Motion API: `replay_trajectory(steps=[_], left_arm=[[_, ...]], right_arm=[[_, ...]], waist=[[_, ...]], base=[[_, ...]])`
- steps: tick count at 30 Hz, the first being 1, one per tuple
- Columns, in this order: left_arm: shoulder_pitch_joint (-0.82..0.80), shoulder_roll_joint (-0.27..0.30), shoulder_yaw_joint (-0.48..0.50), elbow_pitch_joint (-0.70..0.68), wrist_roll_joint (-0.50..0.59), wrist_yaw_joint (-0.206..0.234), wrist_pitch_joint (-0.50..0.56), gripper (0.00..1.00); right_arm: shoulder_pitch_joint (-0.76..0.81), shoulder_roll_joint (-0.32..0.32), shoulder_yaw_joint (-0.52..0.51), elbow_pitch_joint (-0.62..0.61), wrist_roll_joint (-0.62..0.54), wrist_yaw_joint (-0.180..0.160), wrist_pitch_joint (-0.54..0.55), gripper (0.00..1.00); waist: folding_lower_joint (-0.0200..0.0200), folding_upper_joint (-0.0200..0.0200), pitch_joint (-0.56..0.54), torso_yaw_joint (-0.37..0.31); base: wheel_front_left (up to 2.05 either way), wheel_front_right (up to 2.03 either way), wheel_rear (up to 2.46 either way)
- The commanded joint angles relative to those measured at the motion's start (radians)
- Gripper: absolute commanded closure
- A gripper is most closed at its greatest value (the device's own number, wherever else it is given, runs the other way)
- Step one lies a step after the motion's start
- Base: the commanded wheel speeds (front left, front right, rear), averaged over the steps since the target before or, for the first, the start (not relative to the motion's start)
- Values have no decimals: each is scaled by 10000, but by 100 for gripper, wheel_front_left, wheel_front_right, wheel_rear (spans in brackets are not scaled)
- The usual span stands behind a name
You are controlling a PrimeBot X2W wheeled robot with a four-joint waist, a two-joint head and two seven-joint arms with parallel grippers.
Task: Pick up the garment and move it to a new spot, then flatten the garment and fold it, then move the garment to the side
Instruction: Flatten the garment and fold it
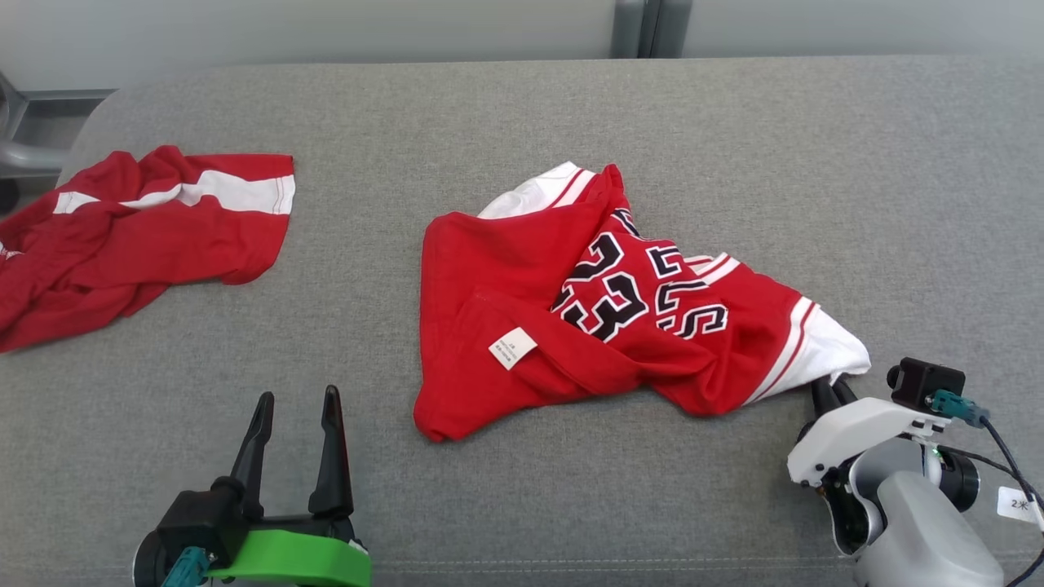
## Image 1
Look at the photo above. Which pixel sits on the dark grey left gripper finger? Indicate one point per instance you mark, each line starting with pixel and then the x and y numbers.
pixel 249 465
pixel 333 473

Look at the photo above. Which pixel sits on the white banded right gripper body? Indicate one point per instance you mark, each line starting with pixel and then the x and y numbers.
pixel 856 428

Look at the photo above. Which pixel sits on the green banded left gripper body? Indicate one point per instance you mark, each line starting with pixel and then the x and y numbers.
pixel 302 558

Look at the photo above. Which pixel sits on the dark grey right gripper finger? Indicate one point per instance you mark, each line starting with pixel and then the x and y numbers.
pixel 845 393
pixel 824 398

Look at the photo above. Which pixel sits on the red shorts with white stripe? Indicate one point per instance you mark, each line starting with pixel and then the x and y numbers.
pixel 163 236

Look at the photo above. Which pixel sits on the red number 23 jersey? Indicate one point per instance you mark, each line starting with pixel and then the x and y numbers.
pixel 506 277

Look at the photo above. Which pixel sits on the grey fabric sofa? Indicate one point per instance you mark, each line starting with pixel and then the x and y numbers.
pixel 522 114

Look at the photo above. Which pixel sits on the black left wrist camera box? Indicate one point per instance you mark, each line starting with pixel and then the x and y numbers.
pixel 200 518

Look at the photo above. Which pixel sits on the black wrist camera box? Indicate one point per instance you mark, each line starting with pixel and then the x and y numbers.
pixel 926 383
pixel 200 518

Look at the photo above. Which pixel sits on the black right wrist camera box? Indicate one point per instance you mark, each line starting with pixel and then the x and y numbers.
pixel 926 383

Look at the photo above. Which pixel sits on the grey metal frame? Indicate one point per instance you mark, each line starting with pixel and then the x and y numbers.
pixel 33 155

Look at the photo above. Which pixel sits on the grey partition post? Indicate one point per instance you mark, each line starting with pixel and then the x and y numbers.
pixel 628 28
pixel 673 28

